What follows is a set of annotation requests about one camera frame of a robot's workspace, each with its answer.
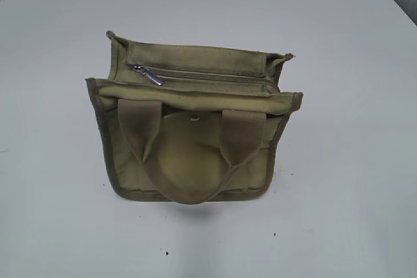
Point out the yellow canvas tote bag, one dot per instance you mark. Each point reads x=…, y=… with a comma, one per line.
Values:
x=208, y=134

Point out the silver metal zipper pull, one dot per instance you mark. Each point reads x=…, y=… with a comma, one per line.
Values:
x=148, y=74

